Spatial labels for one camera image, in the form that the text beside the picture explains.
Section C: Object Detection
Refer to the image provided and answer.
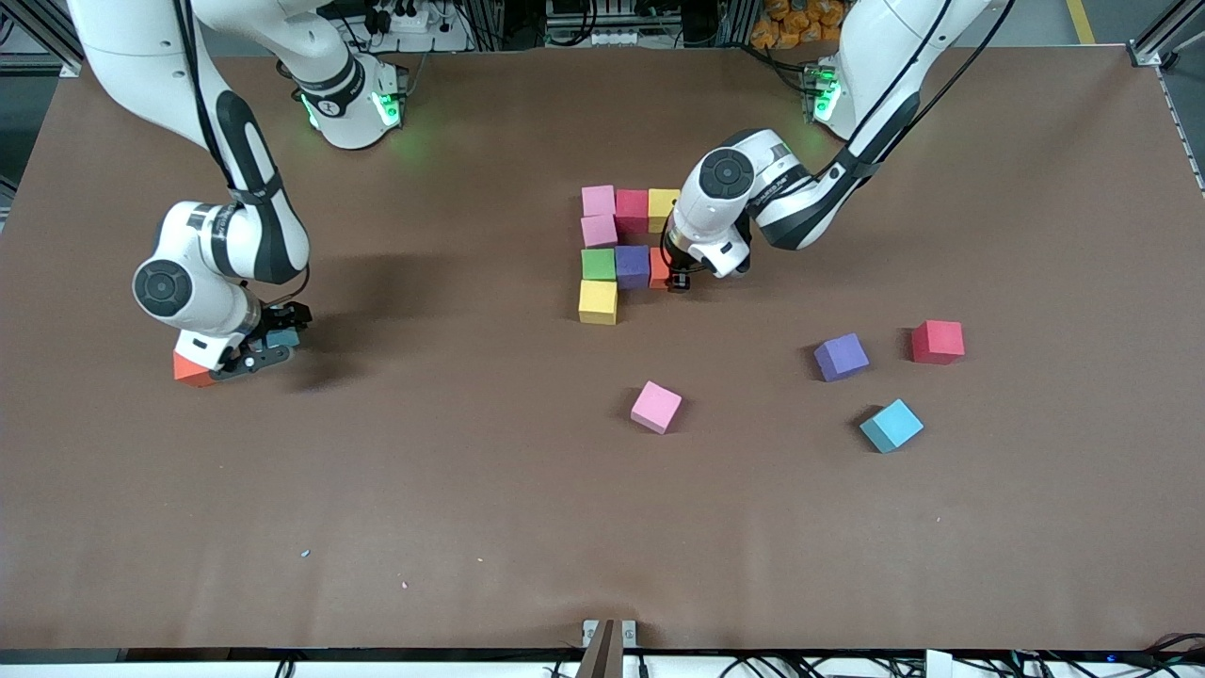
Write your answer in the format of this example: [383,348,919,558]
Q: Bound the purple foam cube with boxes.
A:
[813,332,871,383]
[615,245,651,291]

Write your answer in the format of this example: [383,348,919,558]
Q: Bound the black equipment rack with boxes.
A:
[541,0,745,50]

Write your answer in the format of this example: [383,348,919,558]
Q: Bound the orange snack bags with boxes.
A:
[750,0,853,50]

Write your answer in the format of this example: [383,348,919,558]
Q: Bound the white power strip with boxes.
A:
[362,0,472,53]

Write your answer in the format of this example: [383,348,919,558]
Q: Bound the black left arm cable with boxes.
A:
[659,0,1018,274]

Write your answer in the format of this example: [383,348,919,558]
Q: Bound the aluminium frame profile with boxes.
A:
[1125,0,1205,72]
[0,0,95,78]

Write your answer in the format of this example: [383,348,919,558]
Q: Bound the metal table edge bracket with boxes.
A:
[582,619,638,649]

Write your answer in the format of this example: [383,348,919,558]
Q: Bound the brown mounting post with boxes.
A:
[576,619,624,678]

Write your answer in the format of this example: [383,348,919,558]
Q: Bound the aluminium table side rail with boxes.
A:
[1156,66,1205,199]

